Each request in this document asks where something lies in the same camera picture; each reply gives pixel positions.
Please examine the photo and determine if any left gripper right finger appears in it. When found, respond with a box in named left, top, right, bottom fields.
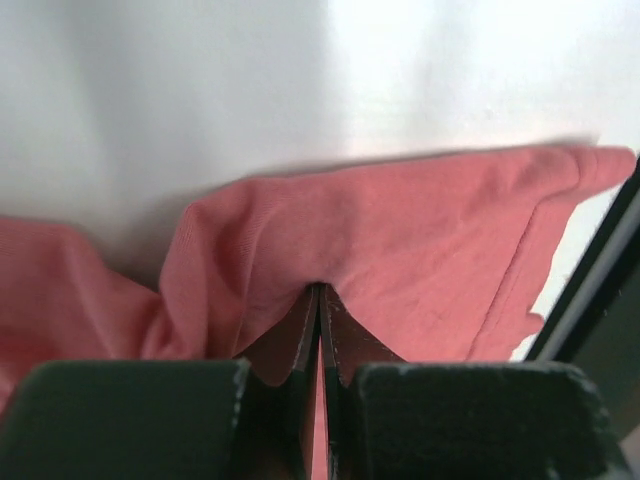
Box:
left=318, top=285, right=632, bottom=479

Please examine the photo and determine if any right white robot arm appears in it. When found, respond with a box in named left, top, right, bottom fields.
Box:
left=525, top=171, right=639, bottom=440

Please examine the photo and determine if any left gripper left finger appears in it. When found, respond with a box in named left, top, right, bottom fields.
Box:
left=1, top=286, right=319, bottom=479

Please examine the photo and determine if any pink t shirt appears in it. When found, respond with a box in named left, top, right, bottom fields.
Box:
left=1, top=146, right=636, bottom=465

